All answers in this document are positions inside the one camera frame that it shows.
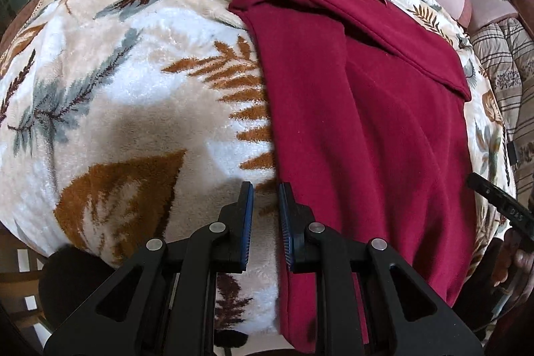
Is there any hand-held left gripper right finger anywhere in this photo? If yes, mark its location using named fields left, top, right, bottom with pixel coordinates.
left=277, top=182, right=487, bottom=356

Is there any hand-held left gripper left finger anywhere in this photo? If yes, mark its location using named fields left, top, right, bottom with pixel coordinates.
left=44, top=181, right=255, bottom=356

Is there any dark red garment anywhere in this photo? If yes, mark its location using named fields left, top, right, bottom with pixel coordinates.
left=227, top=0, right=478, bottom=354

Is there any person's right hand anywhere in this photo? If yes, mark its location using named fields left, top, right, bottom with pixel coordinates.
left=490, top=229, right=534, bottom=302

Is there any striped quilt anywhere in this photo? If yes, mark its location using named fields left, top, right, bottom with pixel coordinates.
left=469, top=16, right=534, bottom=215

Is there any leaf print fleece blanket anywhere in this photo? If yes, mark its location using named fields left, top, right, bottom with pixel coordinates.
left=0, top=0, right=518, bottom=352

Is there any dark round object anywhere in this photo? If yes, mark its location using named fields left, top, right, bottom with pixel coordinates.
left=38, top=247, right=115, bottom=334

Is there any wooden furniture frame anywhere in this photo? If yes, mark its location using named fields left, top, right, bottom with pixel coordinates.
left=0, top=227, right=55, bottom=340

